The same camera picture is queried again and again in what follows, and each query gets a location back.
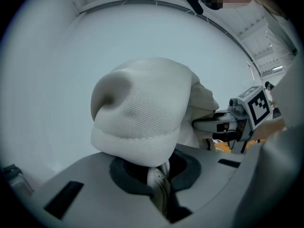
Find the person's right forearm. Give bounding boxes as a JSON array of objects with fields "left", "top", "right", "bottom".
[{"left": 254, "top": 117, "right": 286, "bottom": 142}]

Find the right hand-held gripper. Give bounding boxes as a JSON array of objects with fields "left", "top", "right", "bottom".
[{"left": 193, "top": 85, "right": 273, "bottom": 154}]

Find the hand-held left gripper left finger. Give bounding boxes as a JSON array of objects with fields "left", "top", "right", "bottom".
[{"left": 29, "top": 152, "right": 171, "bottom": 228}]

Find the white ribbed backpack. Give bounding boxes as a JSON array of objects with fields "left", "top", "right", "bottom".
[{"left": 90, "top": 57, "right": 220, "bottom": 219}]

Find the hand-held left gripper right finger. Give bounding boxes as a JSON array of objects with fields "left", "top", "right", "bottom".
[{"left": 167, "top": 143, "right": 248, "bottom": 228}]

